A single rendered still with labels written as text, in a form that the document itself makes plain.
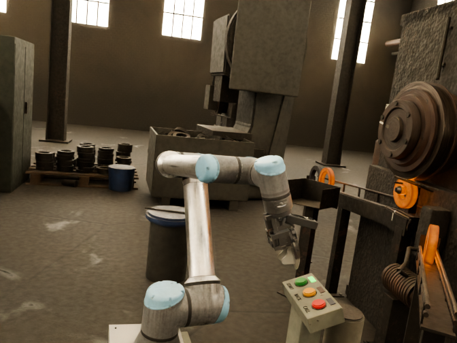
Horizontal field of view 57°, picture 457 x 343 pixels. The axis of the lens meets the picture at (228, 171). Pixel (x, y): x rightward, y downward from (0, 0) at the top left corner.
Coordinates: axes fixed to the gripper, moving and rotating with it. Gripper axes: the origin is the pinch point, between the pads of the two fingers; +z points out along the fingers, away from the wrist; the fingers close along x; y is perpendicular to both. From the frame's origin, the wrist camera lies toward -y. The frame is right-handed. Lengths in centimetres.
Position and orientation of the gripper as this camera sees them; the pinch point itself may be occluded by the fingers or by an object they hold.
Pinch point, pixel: (297, 265)
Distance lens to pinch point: 143.3
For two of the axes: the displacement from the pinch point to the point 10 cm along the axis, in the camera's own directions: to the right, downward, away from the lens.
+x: 1.8, 1.9, -9.7
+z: 2.3, 9.5, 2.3
